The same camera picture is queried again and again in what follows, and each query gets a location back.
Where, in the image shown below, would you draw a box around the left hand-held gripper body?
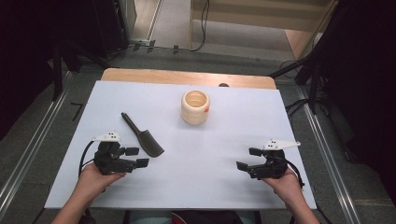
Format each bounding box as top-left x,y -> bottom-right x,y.
92,132 -> 138,175

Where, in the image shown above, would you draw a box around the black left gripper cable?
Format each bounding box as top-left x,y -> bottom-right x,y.
78,140 -> 96,178

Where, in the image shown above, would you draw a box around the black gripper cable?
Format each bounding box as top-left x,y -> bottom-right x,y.
78,140 -> 96,178
285,158 -> 305,189

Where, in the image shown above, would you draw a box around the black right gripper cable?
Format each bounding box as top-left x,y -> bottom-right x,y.
285,158 -> 305,189

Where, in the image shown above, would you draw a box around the person's right hand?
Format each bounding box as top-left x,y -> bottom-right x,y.
261,167 -> 305,204

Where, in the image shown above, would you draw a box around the light wooden shelf unit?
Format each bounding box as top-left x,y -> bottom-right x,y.
189,0 -> 340,61

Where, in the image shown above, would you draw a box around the black floor cables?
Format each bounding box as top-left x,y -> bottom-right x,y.
284,98 -> 313,120

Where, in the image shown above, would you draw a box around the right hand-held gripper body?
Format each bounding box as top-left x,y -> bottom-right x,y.
248,139 -> 302,180

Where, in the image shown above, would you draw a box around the cream ribbed cup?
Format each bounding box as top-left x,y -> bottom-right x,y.
180,90 -> 211,126

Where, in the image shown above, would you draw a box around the black metal stand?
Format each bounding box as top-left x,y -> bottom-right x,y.
268,36 -> 332,116
50,39 -> 110,101

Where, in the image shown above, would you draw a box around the person's left hand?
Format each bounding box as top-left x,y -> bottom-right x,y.
75,162 -> 127,202

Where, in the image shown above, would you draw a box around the dark cabinet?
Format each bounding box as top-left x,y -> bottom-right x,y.
92,0 -> 138,60

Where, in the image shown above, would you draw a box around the black hanging cable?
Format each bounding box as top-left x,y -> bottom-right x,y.
189,0 -> 210,52

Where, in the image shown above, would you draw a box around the metal floor rail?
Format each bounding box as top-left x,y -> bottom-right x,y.
0,70 -> 75,217
296,85 -> 362,224

